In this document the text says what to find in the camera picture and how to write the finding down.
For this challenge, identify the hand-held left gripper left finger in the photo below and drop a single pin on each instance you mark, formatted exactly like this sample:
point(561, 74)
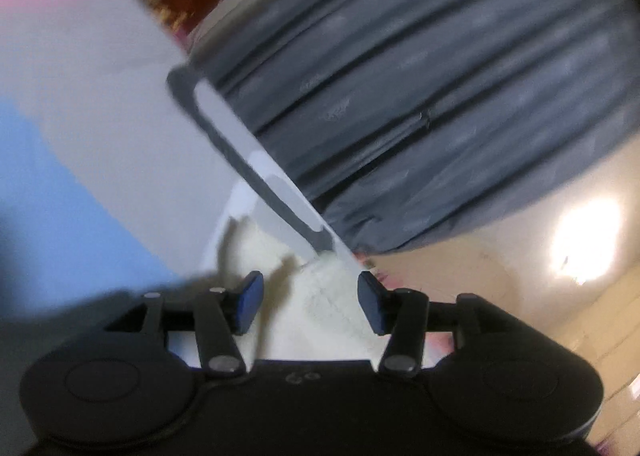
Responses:
point(249, 303)

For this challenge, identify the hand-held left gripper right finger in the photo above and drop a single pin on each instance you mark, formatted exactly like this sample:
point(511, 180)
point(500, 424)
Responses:
point(372, 303)

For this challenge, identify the white knit sweater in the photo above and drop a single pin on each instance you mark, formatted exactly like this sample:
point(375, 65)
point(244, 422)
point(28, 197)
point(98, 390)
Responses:
point(310, 306)

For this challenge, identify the blue patterned curtain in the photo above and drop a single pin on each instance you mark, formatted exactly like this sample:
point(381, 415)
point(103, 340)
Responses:
point(425, 86)

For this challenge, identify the patterned grey pink bed sheet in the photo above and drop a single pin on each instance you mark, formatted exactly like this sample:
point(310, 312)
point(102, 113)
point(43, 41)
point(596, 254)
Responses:
point(100, 136)

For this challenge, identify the wall lamp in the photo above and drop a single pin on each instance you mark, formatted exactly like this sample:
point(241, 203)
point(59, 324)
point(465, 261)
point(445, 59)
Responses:
point(582, 241)

